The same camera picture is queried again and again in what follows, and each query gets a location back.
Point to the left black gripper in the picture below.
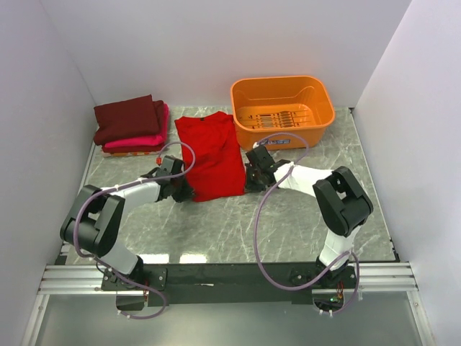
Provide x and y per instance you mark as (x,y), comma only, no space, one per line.
(187,193)

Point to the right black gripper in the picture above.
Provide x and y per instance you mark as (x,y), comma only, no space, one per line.
(249,186)

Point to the red t shirt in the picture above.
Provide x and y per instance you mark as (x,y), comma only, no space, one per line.
(213,156)

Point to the orange plastic basket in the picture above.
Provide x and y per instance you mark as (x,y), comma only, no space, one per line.
(265,108)

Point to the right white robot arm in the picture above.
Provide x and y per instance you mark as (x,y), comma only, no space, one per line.
(344,205)

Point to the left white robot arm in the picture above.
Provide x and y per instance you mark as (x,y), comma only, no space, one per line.
(93,222)

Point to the folded pink t shirt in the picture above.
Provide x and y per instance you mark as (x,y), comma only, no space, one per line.
(163,119)

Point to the folded maroon t shirt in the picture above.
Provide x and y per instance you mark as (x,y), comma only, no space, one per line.
(131,118)

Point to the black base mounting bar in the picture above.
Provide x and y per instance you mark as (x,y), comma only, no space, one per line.
(227,283)

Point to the aluminium rail frame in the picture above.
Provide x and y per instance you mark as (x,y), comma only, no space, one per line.
(372,277)

